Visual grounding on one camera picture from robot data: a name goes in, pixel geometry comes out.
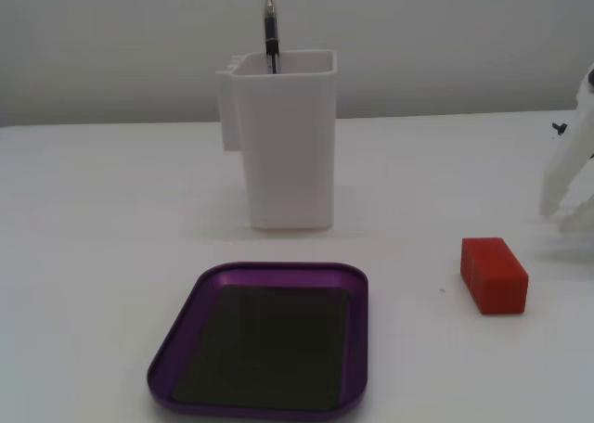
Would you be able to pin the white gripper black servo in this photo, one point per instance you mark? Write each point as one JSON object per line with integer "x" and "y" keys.
{"x": 572, "y": 173}

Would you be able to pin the red cube block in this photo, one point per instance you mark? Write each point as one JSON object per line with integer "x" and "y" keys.
{"x": 494, "y": 274}

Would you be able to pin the white plastic pen holder box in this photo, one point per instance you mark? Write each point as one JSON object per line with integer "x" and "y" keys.
{"x": 290, "y": 154}

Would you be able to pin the small black screw knob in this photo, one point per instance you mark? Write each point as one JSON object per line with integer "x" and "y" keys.
{"x": 559, "y": 128}

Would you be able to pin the purple metal tray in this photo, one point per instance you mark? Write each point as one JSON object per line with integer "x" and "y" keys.
{"x": 357, "y": 298}

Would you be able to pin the black and silver pen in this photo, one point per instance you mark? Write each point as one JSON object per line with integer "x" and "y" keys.
{"x": 270, "y": 29}

